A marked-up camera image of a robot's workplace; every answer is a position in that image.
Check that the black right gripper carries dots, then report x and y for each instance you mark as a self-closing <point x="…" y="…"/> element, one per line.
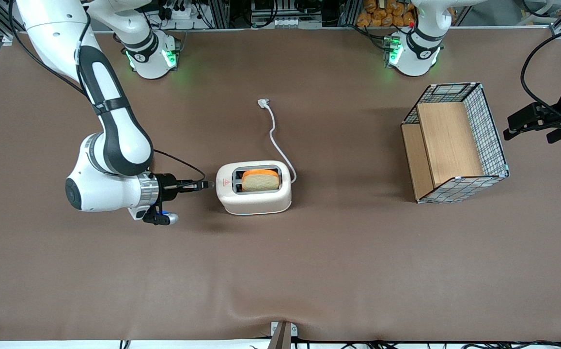
<point x="166" y="186"/>

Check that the white two-slot toaster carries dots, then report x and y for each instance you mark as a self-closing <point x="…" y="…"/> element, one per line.
<point x="254" y="203"/>

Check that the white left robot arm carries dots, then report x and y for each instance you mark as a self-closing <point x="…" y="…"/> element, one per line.
<point x="416" y="48"/>

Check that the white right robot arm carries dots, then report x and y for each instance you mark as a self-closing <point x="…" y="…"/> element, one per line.
<point x="116" y="140"/>

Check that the toast slice with orange crust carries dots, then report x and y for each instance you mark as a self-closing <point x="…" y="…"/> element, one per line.
<point x="260" y="182"/>

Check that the light wooden shelf insert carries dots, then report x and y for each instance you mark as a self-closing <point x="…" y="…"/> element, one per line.
<point x="450" y="145"/>

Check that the white power strip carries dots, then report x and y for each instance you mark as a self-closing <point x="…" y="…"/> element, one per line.
<point x="179" y="12"/>

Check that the orange packaged snacks pile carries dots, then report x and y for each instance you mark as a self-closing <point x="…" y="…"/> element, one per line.
<point x="382" y="14"/>

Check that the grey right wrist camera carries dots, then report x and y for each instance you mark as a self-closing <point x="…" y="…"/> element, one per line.
<point x="164" y="218"/>

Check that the metal table edge bracket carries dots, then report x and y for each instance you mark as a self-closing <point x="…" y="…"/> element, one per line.
<point x="283" y="334"/>

